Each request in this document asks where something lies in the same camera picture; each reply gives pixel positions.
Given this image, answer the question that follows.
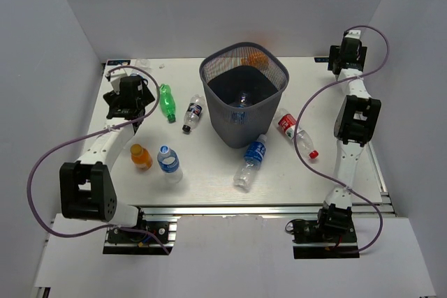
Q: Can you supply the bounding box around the clear bottle black label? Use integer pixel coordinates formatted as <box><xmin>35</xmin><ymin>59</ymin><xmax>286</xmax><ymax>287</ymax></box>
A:
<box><xmin>182</xmin><ymin>94</ymin><xmax>205</xmax><ymax>134</ymax></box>

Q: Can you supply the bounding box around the Pocari Sweat blue bottle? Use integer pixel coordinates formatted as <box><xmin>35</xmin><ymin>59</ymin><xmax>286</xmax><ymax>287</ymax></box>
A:
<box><xmin>233</xmin><ymin>134</ymin><xmax>267</xmax><ymax>193</ymax></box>

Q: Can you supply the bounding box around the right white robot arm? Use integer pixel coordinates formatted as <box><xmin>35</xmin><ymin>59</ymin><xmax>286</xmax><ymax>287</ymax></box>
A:
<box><xmin>315</xmin><ymin>29</ymin><xmax>381</xmax><ymax>241</ymax></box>

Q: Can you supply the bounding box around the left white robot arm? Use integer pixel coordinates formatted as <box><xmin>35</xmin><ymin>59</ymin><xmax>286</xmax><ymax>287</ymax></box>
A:
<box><xmin>59</xmin><ymin>75</ymin><xmax>155</xmax><ymax>241</ymax></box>

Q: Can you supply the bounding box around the orange object behind bin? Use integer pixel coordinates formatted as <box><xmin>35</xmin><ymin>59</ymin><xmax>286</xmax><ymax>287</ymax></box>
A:
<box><xmin>241</xmin><ymin>50</ymin><xmax>270</xmax><ymax>69</ymax></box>

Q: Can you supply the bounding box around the grey mesh waste bin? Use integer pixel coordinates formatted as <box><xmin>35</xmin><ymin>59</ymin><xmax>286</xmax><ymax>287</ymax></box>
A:
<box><xmin>199</xmin><ymin>42</ymin><xmax>289</xmax><ymax>149</ymax></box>

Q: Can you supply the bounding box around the bottle inside bin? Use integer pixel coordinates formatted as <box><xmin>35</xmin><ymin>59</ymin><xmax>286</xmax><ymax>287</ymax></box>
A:
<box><xmin>230</xmin><ymin>91</ymin><xmax>254</xmax><ymax>108</ymax></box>

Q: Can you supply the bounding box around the green plastic bottle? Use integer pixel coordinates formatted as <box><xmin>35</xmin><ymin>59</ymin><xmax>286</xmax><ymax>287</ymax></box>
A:
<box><xmin>159</xmin><ymin>84</ymin><xmax>176</xmax><ymax>123</ymax></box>

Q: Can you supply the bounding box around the small clear bottle at corner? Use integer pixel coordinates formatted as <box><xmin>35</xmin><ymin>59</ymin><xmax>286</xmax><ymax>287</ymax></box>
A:
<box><xmin>135</xmin><ymin>59</ymin><xmax>151</xmax><ymax>71</ymax></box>

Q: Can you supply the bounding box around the orange juice bottle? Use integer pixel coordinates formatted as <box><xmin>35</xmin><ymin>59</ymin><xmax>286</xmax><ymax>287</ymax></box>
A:
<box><xmin>130</xmin><ymin>144</ymin><xmax>153</xmax><ymax>170</ymax></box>

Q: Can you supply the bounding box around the clear bottle blue label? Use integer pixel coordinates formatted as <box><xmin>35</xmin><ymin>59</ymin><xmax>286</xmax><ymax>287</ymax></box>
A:
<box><xmin>157</xmin><ymin>145</ymin><xmax>183</xmax><ymax>184</ymax></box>

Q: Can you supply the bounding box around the clear bottle red label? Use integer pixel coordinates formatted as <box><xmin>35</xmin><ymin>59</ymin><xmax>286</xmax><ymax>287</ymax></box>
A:
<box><xmin>274</xmin><ymin>108</ymin><xmax>318</xmax><ymax>160</ymax></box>

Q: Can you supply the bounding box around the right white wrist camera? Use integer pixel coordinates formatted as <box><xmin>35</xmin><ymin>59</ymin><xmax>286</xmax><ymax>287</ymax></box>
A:
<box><xmin>344</xmin><ymin>29</ymin><xmax>361</xmax><ymax>40</ymax></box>

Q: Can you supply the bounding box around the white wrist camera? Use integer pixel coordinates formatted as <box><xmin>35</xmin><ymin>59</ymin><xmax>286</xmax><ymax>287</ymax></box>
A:
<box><xmin>105</xmin><ymin>69</ymin><xmax>128</xmax><ymax>94</ymax></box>
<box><xmin>344</xmin><ymin>29</ymin><xmax>361</xmax><ymax>40</ymax></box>

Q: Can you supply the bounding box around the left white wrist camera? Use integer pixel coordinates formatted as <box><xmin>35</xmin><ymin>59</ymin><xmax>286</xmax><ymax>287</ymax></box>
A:
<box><xmin>105</xmin><ymin>69</ymin><xmax>128</xmax><ymax>94</ymax></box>

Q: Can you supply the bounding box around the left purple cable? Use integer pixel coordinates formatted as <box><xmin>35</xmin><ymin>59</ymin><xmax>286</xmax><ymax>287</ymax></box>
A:
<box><xmin>27</xmin><ymin>66</ymin><xmax>172</xmax><ymax>255</ymax></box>

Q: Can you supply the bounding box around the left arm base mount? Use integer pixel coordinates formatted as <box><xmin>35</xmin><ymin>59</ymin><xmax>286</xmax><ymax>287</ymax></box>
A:
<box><xmin>103</xmin><ymin>219</ymin><xmax>177</xmax><ymax>255</ymax></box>

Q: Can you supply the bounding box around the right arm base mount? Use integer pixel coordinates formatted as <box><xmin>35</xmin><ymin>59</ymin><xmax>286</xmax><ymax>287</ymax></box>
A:
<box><xmin>284</xmin><ymin>219</ymin><xmax>360</xmax><ymax>260</ymax></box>

